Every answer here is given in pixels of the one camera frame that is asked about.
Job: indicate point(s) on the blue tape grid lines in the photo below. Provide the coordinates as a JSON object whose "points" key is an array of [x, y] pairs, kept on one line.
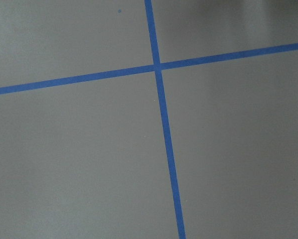
{"points": [[148, 119]]}

